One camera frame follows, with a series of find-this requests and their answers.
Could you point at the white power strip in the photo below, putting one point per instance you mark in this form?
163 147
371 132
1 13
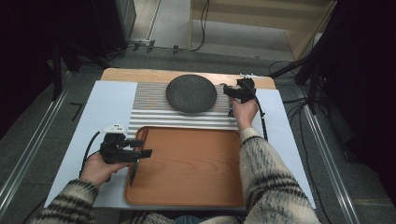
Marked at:
140 41

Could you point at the person's blue jeans lap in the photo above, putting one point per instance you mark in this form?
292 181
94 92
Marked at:
186 220

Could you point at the person's left hand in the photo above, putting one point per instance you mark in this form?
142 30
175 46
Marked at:
98 171

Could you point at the brown wooden tray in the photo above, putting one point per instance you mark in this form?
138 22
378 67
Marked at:
186 168

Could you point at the dark grey round plate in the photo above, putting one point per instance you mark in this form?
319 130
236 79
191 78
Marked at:
191 93

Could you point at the light wooden shelf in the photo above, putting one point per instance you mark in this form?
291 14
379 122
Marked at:
236 31

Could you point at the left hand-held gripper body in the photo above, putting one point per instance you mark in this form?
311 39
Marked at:
113 152

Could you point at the black stand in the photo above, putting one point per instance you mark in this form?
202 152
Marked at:
313 81
56 71

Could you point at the person's right hand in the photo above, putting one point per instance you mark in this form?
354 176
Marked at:
245 113

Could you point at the metal floor rail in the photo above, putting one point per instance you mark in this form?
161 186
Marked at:
330 161
31 149

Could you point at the dark cabinet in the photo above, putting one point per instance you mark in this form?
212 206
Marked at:
115 25

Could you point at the striped placemat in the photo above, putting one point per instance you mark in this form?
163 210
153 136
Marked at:
174 119

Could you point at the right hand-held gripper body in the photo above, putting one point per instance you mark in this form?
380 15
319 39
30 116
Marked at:
246 90

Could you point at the white table sheet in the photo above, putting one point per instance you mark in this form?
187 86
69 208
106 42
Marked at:
106 105

